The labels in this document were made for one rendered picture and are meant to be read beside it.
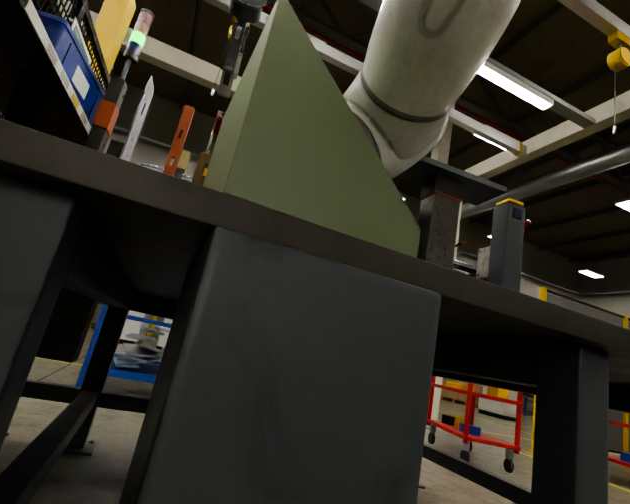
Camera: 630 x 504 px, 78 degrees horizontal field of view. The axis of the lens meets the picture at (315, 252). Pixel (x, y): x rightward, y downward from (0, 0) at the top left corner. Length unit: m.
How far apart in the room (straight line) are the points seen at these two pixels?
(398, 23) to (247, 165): 0.26
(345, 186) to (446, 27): 0.22
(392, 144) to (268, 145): 0.24
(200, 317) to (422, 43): 0.41
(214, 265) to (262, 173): 0.12
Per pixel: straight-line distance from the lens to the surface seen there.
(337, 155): 0.51
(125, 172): 0.44
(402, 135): 0.64
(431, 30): 0.56
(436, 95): 0.60
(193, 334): 0.41
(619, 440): 6.99
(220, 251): 0.42
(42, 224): 0.48
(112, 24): 2.25
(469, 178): 1.28
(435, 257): 1.17
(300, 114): 0.51
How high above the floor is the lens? 0.55
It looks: 15 degrees up
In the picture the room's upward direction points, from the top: 12 degrees clockwise
